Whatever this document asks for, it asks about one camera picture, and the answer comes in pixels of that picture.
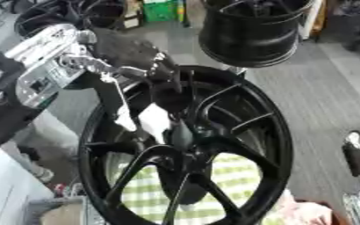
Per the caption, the black wheel rim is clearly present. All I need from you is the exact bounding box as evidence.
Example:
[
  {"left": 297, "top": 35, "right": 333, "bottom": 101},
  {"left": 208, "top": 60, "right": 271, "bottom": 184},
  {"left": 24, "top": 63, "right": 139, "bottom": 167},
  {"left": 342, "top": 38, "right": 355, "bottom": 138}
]
[{"left": 197, "top": 0, "right": 317, "bottom": 69}]

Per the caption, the green crate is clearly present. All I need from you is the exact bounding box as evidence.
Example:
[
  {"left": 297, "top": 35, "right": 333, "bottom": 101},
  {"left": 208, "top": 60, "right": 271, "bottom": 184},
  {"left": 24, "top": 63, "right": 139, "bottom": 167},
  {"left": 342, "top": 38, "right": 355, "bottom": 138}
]
[{"left": 141, "top": 0, "right": 180, "bottom": 23}]

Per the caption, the pink plastic bag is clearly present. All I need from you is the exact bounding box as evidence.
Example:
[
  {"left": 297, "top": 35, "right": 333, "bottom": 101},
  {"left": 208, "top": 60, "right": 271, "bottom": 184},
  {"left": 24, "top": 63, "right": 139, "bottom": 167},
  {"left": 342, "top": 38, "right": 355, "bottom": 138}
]
[{"left": 275, "top": 189, "right": 335, "bottom": 225}]

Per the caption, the white cabinet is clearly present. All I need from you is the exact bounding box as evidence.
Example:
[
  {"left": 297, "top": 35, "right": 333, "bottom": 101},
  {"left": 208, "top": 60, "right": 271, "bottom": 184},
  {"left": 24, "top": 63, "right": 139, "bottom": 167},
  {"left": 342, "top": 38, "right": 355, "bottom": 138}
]
[{"left": 0, "top": 148, "right": 56, "bottom": 225}]

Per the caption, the black tyre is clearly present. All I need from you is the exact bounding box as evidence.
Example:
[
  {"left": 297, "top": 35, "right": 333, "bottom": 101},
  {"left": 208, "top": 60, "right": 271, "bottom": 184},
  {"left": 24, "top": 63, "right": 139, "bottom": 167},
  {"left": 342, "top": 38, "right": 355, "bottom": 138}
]
[{"left": 12, "top": 0, "right": 130, "bottom": 40}]

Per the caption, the black spoked wheel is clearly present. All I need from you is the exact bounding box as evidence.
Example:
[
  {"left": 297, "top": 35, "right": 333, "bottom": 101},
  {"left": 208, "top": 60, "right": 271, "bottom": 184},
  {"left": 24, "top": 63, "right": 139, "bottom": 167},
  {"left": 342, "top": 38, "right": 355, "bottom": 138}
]
[{"left": 76, "top": 64, "right": 296, "bottom": 225}]

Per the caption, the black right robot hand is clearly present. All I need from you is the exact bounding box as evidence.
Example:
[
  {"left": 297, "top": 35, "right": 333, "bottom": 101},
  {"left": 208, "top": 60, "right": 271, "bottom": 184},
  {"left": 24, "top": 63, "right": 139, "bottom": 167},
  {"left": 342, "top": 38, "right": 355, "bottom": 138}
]
[{"left": 340, "top": 129, "right": 360, "bottom": 179}]

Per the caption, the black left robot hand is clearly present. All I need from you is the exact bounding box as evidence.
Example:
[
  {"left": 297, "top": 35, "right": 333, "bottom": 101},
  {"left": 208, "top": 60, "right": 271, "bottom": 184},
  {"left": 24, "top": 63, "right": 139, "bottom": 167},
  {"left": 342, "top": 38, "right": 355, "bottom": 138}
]
[{"left": 58, "top": 27, "right": 196, "bottom": 134}]

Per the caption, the grey box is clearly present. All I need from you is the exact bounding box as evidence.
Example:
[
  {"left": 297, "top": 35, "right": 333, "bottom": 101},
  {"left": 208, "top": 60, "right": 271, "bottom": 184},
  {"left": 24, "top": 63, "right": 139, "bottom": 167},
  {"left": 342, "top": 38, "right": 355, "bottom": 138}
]
[{"left": 25, "top": 195, "right": 90, "bottom": 225}]

